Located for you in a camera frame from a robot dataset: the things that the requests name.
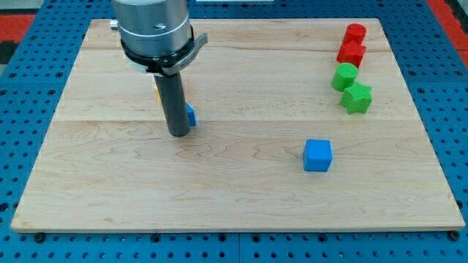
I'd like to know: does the red star block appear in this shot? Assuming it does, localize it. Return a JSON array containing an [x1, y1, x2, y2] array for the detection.
[[336, 40, 366, 68]]

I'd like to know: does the blue cube block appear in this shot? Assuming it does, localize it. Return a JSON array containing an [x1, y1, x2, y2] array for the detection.
[[303, 140, 333, 172]]

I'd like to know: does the green cylinder block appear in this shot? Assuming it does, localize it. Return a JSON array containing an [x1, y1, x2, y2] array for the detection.
[[331, 62, 358, 92]]

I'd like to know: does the wooden board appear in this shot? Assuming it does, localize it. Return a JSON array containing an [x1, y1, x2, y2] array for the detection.
[[11, 18, 465, 233]]

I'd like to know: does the red cylinder block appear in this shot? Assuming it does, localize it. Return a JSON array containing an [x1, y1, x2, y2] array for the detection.
[[342, 23, 367, 45]]

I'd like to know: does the blue triangle block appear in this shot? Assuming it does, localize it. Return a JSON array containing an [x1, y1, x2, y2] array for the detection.
[[186, 103, 197, 127]]

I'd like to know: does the green star block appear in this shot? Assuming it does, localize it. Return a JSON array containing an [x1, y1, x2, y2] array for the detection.
[[339, 82, 373, 114]]

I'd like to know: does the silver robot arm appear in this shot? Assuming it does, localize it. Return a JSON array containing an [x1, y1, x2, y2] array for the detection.
[[111, 0, 208, 76]]

